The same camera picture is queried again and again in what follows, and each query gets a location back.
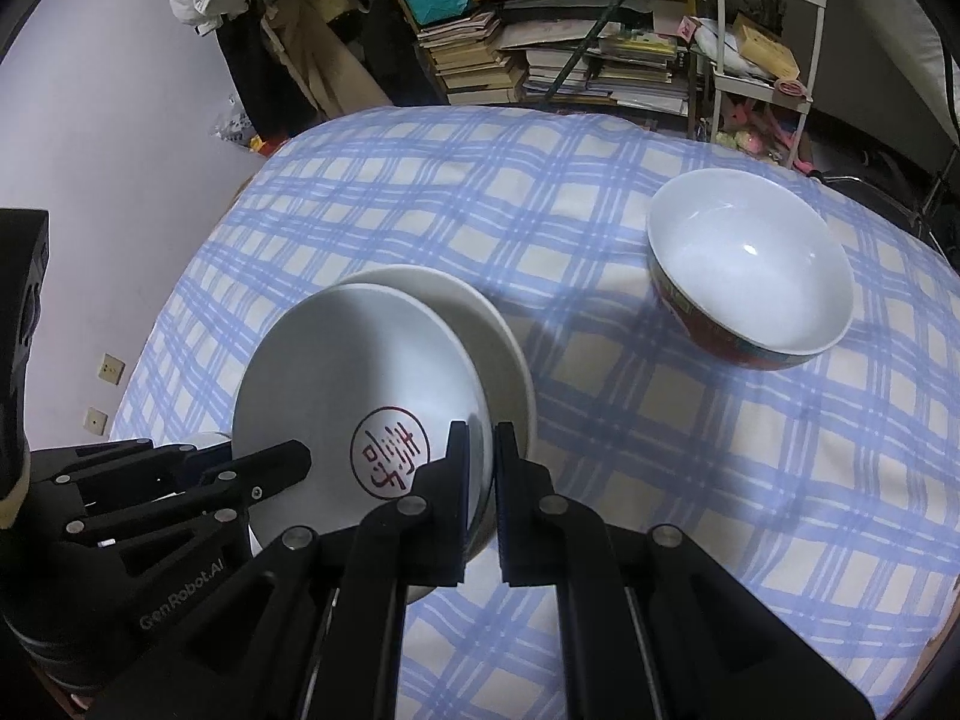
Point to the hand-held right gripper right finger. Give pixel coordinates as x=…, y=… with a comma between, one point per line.
x=504, y=480

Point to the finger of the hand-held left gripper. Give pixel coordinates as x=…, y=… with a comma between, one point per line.
x=112, y=457
x=277, y=465

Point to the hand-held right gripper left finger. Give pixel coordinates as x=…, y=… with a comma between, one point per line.
x=457, y=465

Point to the red patterned bowl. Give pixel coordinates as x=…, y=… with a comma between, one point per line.
x=337, y=360
x=750, y=270

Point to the large white cartoon print bowl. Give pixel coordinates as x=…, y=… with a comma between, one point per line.
x=480, y=330

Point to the blue plaid cloth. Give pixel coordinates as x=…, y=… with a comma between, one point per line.
x=600, y=465

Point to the snack packet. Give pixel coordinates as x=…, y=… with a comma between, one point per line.
x=240, y=124

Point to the dark hanging clothing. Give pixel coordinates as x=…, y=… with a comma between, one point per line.
x=262, y=82

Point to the stack of books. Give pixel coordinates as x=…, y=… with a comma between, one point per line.
x=472, y=60

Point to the beige hanging cloth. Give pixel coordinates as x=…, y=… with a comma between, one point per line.
x=330, y=60

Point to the pink plastic toy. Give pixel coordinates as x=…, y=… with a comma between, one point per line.
x=780, y=135

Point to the green pole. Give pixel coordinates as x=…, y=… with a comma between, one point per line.
x=604, y=22

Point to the pink round container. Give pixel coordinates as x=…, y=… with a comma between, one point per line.
x=793, y=88

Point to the white metal cart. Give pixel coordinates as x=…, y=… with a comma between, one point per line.
x=718, y=30

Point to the tan cardboard box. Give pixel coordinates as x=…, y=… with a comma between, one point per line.
x=765, y=45

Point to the beige wall socket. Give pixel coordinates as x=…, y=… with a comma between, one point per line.
x=111, y=368
x=96, y=421

